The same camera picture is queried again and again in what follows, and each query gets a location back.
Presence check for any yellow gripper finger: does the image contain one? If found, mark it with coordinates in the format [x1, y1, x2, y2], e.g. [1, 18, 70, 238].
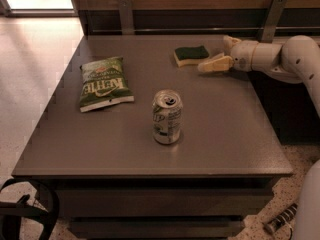
[223, 35, 241, 54]
[198, 56, 234, 73]

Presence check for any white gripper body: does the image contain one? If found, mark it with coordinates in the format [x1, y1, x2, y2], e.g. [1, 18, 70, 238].
[230, 40, 258, 72]

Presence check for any green and yellow sponge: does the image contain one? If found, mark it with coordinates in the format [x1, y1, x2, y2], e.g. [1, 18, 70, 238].
[174, 45, 210, 67]

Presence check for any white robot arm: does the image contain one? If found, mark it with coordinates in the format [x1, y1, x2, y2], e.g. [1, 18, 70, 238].
[198, 35, 320, 240]

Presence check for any silver soda can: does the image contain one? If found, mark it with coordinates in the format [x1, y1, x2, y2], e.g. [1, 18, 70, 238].
[152, 89, 183, 145]

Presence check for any green chip bag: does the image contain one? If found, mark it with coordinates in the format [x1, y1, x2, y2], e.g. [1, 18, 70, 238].
[80, 57, 134, 113]

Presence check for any grey drawer cabinet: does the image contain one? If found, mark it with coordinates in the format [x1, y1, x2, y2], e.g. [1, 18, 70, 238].
[13, 36, 292, 240]

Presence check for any white power strip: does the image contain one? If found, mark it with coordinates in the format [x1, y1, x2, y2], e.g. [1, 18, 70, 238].
[263, 203, 298, 235]

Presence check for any right metal bracket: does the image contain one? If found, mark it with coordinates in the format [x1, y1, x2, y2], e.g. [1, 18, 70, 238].
[257, 0, 288, 43]

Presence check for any metal bracket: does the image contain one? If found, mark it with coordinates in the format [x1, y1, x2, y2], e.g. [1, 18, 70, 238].
[257, 0, 288, 43]
[117, 0, 135, 35]

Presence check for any left metal bracket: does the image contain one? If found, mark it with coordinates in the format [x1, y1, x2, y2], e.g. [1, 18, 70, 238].
[117, 0, 135, 35]

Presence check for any horizontal metal rail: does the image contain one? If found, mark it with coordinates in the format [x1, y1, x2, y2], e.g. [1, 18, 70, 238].
[87, 26, 320, 35]

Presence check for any black strap bag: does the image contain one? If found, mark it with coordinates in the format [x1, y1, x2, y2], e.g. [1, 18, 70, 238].
[0, 178, 59, 240]

